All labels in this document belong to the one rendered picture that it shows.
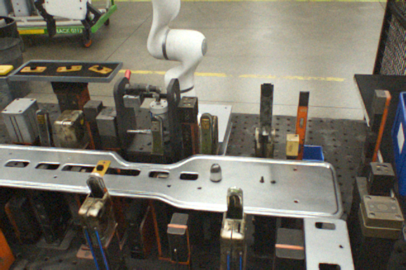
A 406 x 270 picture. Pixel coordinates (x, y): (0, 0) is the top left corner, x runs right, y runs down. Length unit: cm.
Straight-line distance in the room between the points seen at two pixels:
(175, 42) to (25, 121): 59
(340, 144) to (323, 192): 75
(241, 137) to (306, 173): 71
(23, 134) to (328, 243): 99
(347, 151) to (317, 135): 16
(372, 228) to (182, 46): 90
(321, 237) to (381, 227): 13
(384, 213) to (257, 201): 30
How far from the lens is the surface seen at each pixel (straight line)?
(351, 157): 174
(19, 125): 140
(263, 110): 114
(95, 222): 101
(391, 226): 98
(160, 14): 145
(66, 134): 132
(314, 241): 96
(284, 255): 94
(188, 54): 148
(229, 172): 112
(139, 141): 134
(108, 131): 130
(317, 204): 104
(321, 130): 188
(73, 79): 139
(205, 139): 120
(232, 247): 91
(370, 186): 107
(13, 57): 402
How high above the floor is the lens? 170
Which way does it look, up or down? 34 degrees down
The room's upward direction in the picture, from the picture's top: 4 degrees counter-clockwise
